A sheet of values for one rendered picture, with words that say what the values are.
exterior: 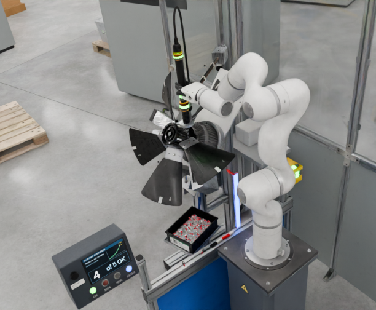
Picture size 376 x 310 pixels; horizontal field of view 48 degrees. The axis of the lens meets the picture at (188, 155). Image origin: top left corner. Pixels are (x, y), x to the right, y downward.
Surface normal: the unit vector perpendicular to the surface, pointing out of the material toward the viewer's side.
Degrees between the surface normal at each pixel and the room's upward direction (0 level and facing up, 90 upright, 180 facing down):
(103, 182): 0
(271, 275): 0
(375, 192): 90
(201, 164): 18
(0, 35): 90
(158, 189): 50
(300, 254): 0
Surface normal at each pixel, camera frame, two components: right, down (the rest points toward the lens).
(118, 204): -0.11, -0.81
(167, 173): -0.05, -0.06
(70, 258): -0.26, -0.89
